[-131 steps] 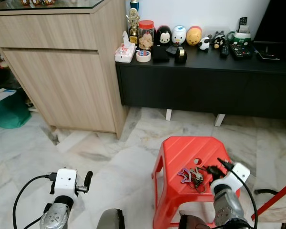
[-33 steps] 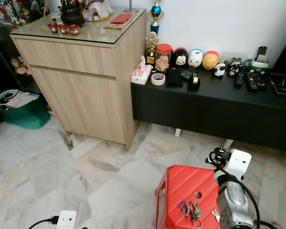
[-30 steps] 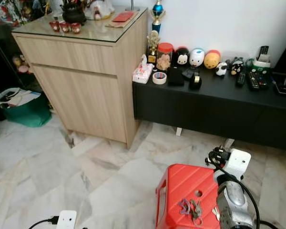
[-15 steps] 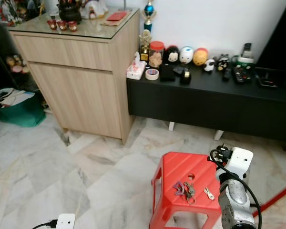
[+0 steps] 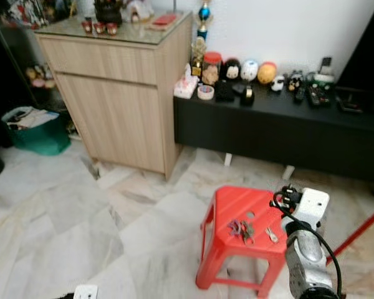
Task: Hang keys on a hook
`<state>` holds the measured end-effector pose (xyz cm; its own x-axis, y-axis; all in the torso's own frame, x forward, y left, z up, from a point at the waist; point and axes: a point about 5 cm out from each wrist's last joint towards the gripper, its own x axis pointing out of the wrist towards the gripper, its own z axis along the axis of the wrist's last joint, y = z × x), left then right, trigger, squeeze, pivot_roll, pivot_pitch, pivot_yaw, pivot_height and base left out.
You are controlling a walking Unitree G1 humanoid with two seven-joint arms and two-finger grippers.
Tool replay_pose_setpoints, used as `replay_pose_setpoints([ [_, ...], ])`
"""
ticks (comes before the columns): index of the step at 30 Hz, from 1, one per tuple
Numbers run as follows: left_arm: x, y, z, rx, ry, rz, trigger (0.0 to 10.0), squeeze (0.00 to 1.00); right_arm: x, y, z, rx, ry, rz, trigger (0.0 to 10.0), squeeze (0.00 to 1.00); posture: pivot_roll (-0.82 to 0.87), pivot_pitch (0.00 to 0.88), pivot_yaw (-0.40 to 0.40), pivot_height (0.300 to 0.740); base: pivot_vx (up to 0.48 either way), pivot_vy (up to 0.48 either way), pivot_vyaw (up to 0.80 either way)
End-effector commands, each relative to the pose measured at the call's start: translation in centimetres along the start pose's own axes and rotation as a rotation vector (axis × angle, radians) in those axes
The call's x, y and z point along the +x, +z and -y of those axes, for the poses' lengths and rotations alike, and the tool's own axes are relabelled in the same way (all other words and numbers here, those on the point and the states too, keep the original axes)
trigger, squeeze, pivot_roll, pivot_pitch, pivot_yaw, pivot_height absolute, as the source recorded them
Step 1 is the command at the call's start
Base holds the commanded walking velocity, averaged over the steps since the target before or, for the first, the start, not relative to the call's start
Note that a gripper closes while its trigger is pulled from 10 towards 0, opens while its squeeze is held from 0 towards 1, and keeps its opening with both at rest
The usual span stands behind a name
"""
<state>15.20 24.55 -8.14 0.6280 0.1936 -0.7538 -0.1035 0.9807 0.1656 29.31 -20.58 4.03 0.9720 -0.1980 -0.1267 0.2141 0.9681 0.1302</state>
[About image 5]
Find blue ball trophy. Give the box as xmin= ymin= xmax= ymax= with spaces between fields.
xmin=196 ymin=0 xmax=213 ymax=42

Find small single key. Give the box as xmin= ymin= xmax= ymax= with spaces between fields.
xmin=264 ymin=227 xmax=280 ymax=244

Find black mug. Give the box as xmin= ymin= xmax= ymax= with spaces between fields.
xmin=239 ymin=84 xmax=256 ymax=107

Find phone in stand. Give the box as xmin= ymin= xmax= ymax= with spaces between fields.
xmin=315 ymin=56 xmax=335 ymax=83

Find bunch of keys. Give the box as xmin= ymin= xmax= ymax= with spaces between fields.
xmin=227 ymin=217 xmax=257 ymax=245

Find white round figurine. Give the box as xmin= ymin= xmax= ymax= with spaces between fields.
xmin=241 ymin=60 xmax=260 ymax=82

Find papers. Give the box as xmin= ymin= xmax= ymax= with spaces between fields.
xmin=7 ymin=107 xmax=60 ymax=131

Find green storage bin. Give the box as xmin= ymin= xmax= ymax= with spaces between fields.
xmin=2 ymin=106 xmax=72 ymax=156

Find tape roll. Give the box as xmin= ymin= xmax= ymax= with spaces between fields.
xmin=197 ymin=85 xmax=216 ymax=101

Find light wooden cabinet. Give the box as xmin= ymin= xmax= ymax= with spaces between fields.
xmin=36 ymin=11 xmax=194 ymax=181

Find black-haired doll head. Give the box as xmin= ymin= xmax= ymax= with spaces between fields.
xmin=221 ymin=58 xmax=242 ymax=82

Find orange round figurine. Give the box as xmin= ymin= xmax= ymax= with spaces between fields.
xmin=257 ymin=61 xmax=279 ymax=85

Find white pink tissue box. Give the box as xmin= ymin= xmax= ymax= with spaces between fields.
xmin=173 ymin=65 xmax=199 ymax=100

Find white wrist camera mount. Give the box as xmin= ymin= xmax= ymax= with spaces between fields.
xmin=292 ymin=187 xmax=331 ymax=230
xmin=72 ymin=285 xmax=99 ymax=299

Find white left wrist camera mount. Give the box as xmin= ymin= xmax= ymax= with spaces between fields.
xmin=72 ymin=285 xmax=99 ymax=299

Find red plastic stool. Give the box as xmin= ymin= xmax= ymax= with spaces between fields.
xmin=194 ymin=185 xmax=301 ymax=299

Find red broom handle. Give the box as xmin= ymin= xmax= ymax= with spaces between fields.
xmin=327 ymin=202 xmax=374 ymax=260

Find black television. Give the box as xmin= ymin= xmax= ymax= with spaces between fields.
xmin=335 ymin=0 xmax=374 ymax=95

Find red-lidded jar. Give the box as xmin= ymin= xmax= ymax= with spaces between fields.
xmin=202 ymin=52 xmax=223 ymax=87

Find panda figurine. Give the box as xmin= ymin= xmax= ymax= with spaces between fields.
xmin=271 ymin=75 xmax=286 ymax=93

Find gold trophy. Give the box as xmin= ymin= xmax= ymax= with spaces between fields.
xmin=190 ymin=37 xmax=208 ymax=79

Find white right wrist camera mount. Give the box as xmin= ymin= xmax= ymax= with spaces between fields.
xmin=292 ymin=187 xmax=331 ymax=230

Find red book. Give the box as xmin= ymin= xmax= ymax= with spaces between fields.
xmin=150 ymin=13 xmax=178 ymax=29

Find black low bench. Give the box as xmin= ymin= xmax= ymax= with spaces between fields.
xmin=173 ymin=86 xmax=374 ymax=185

